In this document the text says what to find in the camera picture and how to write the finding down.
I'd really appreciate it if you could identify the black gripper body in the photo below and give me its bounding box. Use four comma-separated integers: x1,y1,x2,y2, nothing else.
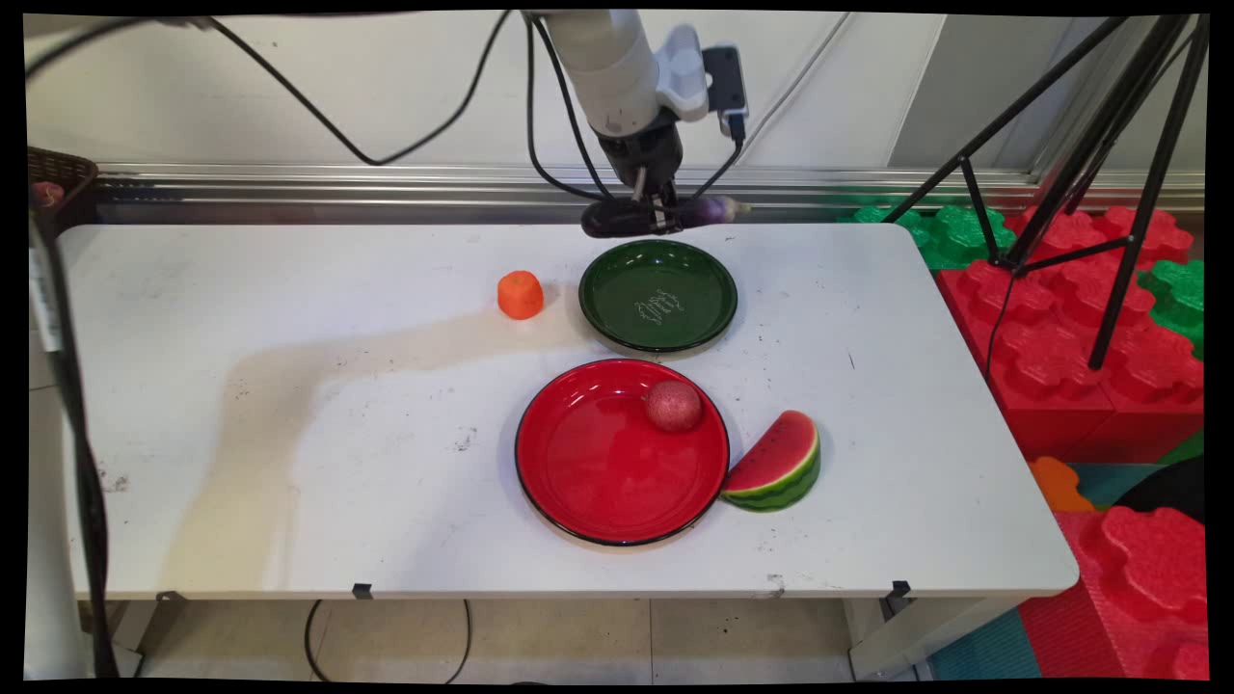
596,114,687,201

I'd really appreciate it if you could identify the purple toy eggplant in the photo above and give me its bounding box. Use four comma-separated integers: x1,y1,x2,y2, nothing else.
580,195,752,240

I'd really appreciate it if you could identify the dark green plate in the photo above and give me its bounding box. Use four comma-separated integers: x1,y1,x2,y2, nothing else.
578,239,739,354

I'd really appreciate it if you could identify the orange toy fruit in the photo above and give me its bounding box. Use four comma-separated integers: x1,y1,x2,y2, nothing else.
497,270,546,321

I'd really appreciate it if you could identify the red toy apple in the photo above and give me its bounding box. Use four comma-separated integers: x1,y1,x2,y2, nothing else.
644,380,705,434

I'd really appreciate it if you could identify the red plate with black rim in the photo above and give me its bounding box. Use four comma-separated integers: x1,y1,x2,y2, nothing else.
514,359,732,547

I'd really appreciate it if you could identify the toy watermelon slice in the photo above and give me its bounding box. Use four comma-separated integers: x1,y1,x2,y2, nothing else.
721,410,822,513

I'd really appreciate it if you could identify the green foam block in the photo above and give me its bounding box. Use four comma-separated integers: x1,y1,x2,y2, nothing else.
1138,258,1206,360
839,202,1019,273

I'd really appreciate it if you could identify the large red foam block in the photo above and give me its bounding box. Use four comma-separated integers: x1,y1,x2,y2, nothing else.
935,205,1206,465

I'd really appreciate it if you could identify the black tripod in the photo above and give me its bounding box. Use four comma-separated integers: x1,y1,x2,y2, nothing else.
882,14,1212,373

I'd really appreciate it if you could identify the orange foam piece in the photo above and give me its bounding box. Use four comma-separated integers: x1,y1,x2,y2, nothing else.
1027,456,1096,513

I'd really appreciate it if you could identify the white table leg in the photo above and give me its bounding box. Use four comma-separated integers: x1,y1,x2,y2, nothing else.
847,597,1025,681

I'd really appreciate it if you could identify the teal floor mat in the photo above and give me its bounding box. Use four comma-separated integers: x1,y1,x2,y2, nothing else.
927,607,1044,681

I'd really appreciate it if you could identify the dark wicker basket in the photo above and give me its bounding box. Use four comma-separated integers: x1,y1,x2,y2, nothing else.
27,146,100,234

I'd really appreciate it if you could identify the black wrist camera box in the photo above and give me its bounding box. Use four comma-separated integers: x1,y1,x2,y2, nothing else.
701,44,751,144

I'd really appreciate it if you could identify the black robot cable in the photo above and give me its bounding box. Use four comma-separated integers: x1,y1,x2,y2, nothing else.
524,13,749,206
24,11,513,168

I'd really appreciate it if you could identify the aluminium rail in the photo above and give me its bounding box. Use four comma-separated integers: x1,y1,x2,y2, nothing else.
94,162,1206,226

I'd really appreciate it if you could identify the black floor cable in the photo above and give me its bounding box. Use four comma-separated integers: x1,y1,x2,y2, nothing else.
304,599,474,684

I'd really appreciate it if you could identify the black hanging cable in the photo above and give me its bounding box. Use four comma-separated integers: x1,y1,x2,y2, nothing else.
31,204,121,680

